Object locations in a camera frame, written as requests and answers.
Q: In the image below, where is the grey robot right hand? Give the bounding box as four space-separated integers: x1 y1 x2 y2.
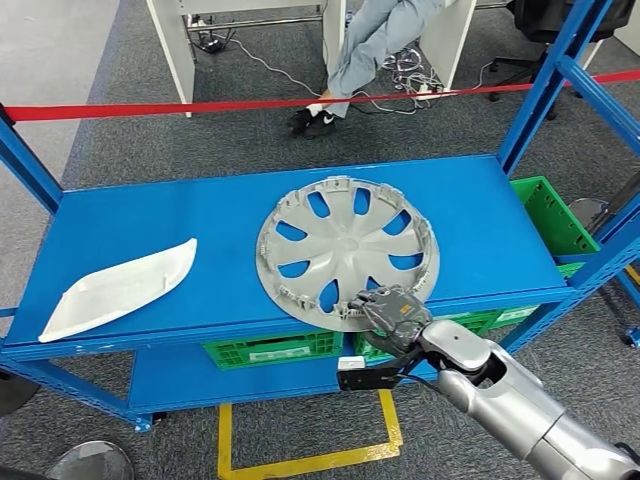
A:
347 284 435 358

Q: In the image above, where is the grey plastic wheel cover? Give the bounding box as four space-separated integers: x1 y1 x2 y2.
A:
255 175 441 333

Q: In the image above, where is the black long car part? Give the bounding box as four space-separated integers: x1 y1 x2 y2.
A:
586 170 640 234

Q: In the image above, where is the white plastic car part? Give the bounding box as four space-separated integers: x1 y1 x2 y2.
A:
38 238 198 344

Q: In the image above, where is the yellow floor tape square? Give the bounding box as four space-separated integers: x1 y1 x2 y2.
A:
217 386 404 480

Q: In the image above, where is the silver round disc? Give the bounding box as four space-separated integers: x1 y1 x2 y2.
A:
568 197 610 233
47 440 135 480

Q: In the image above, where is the person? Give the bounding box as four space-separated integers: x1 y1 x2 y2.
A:
287 0 461 140

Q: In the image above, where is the black office chair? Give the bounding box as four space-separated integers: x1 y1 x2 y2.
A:
487 0 636 122

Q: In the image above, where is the red barrier tape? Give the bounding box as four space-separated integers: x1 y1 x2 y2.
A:
5 68 640 124

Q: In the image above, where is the white desk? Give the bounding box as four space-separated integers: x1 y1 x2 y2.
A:
146 0 478 119

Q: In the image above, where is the dark round disc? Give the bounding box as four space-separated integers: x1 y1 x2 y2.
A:
0 369 42 419

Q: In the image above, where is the black camera cable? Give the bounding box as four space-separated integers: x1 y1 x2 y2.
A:
392 344 454 399

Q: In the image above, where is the white cable tangle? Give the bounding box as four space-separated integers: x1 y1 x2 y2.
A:
380 46 448 117

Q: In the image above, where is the white floor cable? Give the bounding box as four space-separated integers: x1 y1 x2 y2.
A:
227 36 331 101

